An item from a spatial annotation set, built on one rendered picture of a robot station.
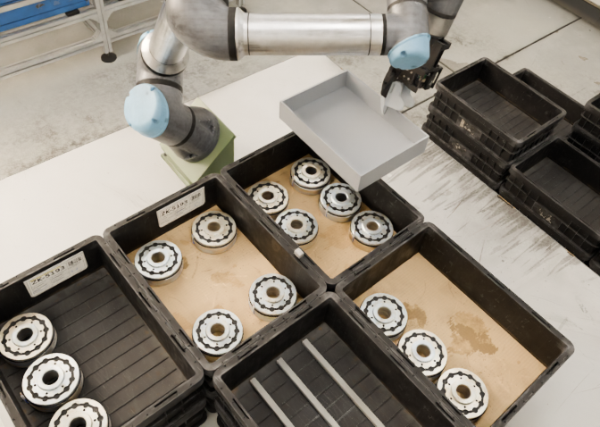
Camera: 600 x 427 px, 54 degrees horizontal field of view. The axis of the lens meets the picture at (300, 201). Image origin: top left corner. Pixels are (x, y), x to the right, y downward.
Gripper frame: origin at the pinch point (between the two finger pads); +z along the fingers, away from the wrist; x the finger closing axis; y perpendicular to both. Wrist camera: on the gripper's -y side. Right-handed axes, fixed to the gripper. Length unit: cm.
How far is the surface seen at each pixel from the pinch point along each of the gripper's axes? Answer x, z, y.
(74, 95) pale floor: 23, 107, -170
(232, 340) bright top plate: -47, 37, 15
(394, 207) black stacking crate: -0.7, 19.4, 13.8
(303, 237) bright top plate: -19.4, 28.9, 4.8
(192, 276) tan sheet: -43, 39, -4
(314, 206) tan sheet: -8.9, 28.8, -1.6
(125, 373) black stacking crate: -65, 45, 6
